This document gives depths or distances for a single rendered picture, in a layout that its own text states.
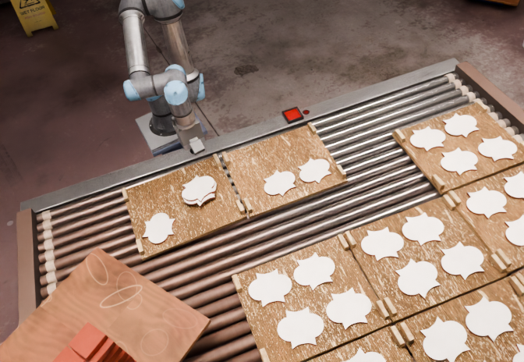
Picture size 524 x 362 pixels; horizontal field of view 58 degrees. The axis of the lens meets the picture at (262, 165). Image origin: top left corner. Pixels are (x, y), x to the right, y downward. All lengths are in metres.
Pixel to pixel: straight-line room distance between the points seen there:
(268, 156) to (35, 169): 2.17
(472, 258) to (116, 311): 1.16
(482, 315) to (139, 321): 1.04
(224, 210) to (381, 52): 2.59
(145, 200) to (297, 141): 0.67
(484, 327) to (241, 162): 1.05
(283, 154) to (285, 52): 2.23
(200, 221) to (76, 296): 0.50
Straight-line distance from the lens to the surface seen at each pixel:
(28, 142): 4.00
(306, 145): 2.00
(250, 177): 1.91
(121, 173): 2.11
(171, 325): 1.52
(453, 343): 1.59
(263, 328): 1.58
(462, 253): 1.74
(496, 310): 1.67
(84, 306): 1.65
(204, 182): 1.87
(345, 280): 1.64
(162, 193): 1.94
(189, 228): 1.81
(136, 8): 1.93
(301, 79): 3.82
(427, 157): 1.99
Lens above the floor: 2.39
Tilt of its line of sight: 48 degrees down
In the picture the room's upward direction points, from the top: 9 degrees counter-clockwise
